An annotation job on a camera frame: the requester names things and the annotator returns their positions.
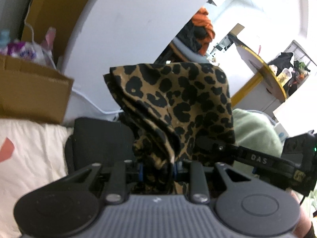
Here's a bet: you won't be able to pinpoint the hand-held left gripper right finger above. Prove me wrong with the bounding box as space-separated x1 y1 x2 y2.
172 161 246 204

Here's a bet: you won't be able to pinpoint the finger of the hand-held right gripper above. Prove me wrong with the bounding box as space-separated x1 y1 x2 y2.
195 134 240 156

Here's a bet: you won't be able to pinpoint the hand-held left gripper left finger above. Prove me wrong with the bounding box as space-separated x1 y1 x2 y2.
67 160 144 203

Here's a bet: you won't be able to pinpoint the leopard print pants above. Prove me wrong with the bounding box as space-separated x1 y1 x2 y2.
103 63 236 195

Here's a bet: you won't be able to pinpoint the person's right hand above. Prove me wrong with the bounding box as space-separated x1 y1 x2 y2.
288 190 312 238

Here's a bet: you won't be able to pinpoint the light green fleece garment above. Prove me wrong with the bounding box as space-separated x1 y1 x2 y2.
231 108 284 174

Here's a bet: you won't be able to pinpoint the folded black garment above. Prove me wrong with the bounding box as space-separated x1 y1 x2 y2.
65 117 139 174

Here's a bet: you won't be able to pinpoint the yellow-edged round table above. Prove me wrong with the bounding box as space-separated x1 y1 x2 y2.
230 23 288 114

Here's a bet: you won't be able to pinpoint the black cloth heap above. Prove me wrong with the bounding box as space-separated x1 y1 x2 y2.
270 52 295 71

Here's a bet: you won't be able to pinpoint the black fuzzy cloth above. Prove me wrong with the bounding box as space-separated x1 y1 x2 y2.
177 21 211 55

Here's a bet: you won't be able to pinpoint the cream printed blanket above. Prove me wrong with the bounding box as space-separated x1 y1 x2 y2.
0 118 75 238

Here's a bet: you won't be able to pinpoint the orange cloth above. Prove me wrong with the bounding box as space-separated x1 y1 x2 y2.
192 7 215 56

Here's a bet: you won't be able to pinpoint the pink pouch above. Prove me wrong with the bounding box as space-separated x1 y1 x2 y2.
41 27 57 52

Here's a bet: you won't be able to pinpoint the purple white detergent bag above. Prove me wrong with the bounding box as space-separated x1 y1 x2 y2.
6 41 46 63

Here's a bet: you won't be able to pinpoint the tall cardboard sheet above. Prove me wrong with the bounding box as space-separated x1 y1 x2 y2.
21 0 103 62

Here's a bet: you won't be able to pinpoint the grey suitcase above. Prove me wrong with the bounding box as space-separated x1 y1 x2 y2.
0 0 37 40

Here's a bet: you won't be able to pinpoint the white cable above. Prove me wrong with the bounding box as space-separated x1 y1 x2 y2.
25 23 58 70

